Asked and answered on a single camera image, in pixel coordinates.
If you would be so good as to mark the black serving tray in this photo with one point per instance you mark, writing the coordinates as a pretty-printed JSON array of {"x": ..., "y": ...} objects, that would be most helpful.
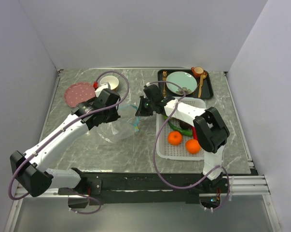
[{"x": 207, "y": 90}]

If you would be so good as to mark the green toy cucumber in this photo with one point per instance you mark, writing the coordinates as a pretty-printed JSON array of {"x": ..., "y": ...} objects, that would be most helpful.
[{"x": 187, "y": 133}]

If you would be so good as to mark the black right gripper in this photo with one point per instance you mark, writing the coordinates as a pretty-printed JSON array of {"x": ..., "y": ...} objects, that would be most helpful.
[{"x": 141, "y": 111}]

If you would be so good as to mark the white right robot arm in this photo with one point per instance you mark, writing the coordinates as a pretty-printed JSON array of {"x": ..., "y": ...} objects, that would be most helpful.
[{"x": 211, "y": 130}]

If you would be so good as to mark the wooden spoon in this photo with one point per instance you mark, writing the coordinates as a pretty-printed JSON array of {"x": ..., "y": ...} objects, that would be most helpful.
[{"x": 202, "y": 77}]

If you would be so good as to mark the pink dotted plate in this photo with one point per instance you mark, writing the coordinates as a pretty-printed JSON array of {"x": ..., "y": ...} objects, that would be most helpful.
[{"x": 77, "y": 93}]

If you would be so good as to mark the gold fork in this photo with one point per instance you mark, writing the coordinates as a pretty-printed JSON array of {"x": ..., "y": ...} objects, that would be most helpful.
[{"x": 164, "y": 79}]

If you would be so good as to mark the mint green plate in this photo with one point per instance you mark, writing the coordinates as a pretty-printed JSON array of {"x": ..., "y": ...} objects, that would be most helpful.
[{"x": 177, "y": 82}]

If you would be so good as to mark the orange toy tangerine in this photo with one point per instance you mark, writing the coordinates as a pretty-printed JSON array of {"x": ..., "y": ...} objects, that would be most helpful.
[
  {"x": 174, "y": 138},
  {"x": 192, "y": 146}
]

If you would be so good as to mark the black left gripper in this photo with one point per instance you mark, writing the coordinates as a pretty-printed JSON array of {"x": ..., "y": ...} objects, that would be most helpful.
[{"x": 114, "y": 116}]

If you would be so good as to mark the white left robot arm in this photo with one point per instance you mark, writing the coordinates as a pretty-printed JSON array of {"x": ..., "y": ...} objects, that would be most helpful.
[{"x": 31, "y": 169}]

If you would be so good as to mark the white plastic mesh basket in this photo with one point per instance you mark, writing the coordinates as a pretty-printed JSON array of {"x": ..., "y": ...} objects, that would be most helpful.
[{"x": 165, "y": 150}]

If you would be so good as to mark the dark purple toy mangosteen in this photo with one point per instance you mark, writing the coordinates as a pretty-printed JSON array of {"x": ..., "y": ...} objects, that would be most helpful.
[{"x": 185, "y": 126}]

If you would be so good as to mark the clear zip top bag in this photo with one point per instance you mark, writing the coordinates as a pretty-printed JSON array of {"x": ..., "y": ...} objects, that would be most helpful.
[{"x": 114, "y": 132}]

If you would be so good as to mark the brown ceramic cup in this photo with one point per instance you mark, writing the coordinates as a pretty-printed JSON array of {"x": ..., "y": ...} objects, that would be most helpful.
[{"x": 198, "y": 72}]

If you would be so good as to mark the floral paper bowl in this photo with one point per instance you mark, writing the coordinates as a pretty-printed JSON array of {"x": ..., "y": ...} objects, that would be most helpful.
[{"x": 113, "y": 81}]

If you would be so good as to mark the red toy chili pepper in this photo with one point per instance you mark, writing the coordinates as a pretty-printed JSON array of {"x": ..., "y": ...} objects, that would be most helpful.
[{"x": 194, "y": 133}]

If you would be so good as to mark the aluminium front rail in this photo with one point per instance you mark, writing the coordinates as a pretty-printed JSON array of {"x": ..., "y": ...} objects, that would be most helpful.
[{"x": 248, "y": 185}]

